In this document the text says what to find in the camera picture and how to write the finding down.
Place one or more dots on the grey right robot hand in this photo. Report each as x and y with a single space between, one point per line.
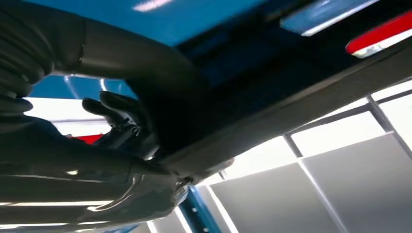
64 193

